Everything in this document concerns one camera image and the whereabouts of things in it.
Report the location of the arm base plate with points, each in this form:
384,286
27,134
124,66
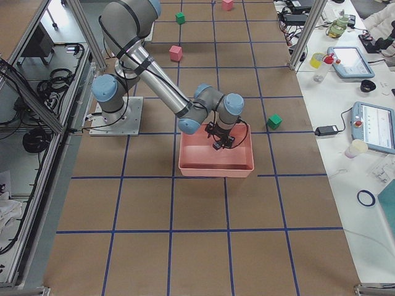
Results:
149,37
123,123

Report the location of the white cloth in cabinet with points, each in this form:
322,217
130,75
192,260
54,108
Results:
10,209

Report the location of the green cube near bin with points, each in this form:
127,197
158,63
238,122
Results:
274,121

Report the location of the aluminium frame post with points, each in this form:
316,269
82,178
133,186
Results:
309,26

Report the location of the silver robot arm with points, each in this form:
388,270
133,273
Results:
124,25

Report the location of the far teach pendant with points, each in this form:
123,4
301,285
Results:
353,63

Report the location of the pink cube far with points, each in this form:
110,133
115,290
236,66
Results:
227,5

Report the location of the pink cube near arms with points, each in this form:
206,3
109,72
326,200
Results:
175,53

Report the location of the green lidded jar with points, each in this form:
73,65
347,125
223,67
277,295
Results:
338,27

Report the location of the clear squeeze bottle red cap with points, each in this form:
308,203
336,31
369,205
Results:
326,64

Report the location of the yellow tape roll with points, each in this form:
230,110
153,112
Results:
316,60

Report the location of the black power adapter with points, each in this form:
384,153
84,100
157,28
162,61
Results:
328,130

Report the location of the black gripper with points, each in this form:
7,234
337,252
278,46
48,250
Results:
221,133

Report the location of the teach pendant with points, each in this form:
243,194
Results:
374,125
353,63

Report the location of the near teach pendant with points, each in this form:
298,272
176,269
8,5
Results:
374,125

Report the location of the pink plastic bin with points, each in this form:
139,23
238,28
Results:
198,157

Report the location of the green cube far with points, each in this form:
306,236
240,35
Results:
180,18

